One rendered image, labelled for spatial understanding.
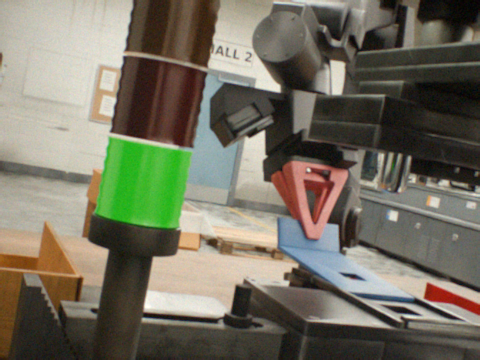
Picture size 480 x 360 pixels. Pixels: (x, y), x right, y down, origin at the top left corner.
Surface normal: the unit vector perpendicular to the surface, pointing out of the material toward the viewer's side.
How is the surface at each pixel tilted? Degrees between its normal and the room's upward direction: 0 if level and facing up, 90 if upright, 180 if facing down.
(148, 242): 90
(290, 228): 64
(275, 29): 73
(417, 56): 90
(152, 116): 104
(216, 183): 90
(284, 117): 91
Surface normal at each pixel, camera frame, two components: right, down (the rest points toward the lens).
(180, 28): 0.33, -0.14
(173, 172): 0.75, -0.07
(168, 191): 0.57, 0.40
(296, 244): 0.40, -0.33
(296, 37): -0.34, -0.32
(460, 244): -0.93, -0.16
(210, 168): 0.30, 0.11
